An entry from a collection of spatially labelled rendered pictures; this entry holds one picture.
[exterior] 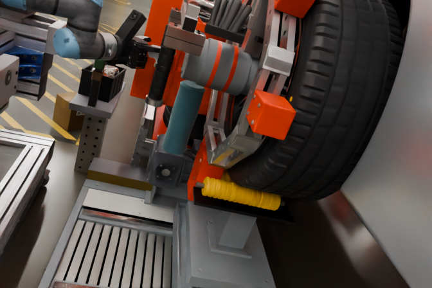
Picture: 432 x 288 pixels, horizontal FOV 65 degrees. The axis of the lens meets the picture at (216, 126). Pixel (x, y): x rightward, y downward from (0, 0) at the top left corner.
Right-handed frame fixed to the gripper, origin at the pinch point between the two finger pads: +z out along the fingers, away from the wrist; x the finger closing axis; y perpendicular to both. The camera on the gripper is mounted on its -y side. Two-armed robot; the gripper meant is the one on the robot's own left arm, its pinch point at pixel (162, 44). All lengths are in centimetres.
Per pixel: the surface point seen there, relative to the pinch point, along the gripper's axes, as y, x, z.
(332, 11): -26, 51, -4
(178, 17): -10.0, 2.7, 0.8
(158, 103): 7.0, 26.1, -23.1
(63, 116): 76, -89, 27
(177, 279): 66, 40, -6
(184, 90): 10.9, 12.3, 2.3
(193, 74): 1.2, 22.3, -8.0
